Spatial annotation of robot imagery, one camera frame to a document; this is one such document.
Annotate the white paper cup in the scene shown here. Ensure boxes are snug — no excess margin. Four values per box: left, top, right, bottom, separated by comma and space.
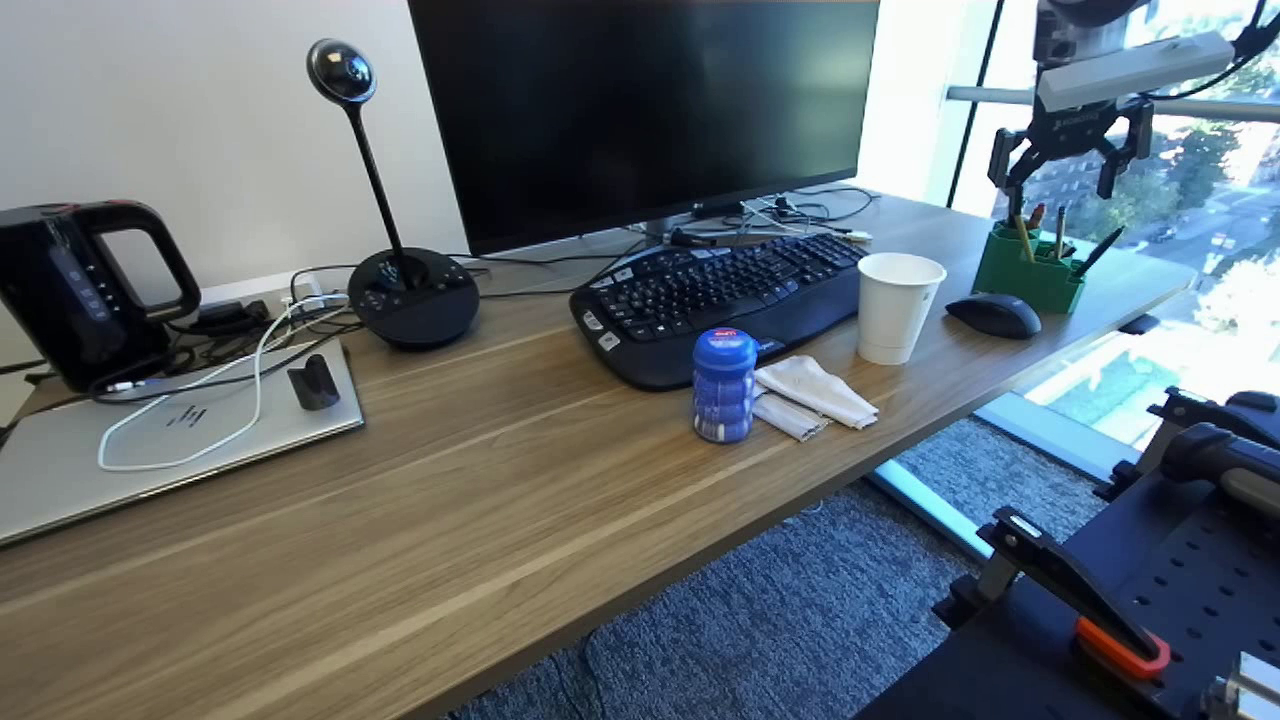
850, 248, 953, 371

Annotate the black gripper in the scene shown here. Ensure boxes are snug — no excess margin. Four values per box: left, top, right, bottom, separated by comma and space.
983, 98, 1160, 206

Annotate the black webcam on stand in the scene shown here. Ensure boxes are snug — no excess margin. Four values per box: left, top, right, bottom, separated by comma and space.
305, 35, 482, 356

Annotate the black computer monitor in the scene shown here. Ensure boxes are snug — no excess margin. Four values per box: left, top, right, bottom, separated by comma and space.
405, 0, 883, 260

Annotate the aluminium extrusion bar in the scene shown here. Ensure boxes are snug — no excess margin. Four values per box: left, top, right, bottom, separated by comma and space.
1204, 649, 1280, 720

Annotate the silver closed laptop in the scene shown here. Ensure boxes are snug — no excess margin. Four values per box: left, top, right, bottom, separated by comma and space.
0, 334, 373, 551

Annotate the large white paper packet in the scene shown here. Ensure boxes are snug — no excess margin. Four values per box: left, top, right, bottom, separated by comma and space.
752, 353, 883, 434

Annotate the white looped cable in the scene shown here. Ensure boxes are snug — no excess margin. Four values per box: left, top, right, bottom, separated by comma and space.
90, 264, 357, 475

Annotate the black electric kettle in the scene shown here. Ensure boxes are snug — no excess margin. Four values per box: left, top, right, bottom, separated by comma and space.
0, 198, 204, 394

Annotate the small black adapter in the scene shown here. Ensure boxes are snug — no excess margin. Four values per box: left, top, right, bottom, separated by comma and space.
287, 353, 342, 414

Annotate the dark grey computer mouse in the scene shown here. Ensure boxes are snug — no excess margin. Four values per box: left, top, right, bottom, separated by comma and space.
944, 288, 1045, 345

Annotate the small white paper packet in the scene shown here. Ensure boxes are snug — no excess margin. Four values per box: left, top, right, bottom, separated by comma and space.
752, 387, 832, 443

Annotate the blue gum container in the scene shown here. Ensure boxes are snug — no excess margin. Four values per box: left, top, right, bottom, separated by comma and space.
688, 325, 763, 449

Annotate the green honeycomb pen holder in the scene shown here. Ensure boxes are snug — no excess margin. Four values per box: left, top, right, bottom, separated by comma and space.
971, 217, 1093, 321

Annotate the orange black clamp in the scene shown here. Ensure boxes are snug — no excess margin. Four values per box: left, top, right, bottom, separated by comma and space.
983, 503, 1175, 686

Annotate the black pen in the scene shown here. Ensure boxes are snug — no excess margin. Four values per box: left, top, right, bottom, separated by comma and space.
1074, 223, 1133, 278

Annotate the black computer keyboard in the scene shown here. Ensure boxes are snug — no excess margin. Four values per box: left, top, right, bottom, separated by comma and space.
569, 231, 876, 393

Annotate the long yellow pencil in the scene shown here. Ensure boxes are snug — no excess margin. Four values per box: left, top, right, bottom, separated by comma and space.
1015, 195, 1049, 264

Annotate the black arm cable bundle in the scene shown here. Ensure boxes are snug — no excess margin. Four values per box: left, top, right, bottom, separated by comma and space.
1170, 0, 1280, 105

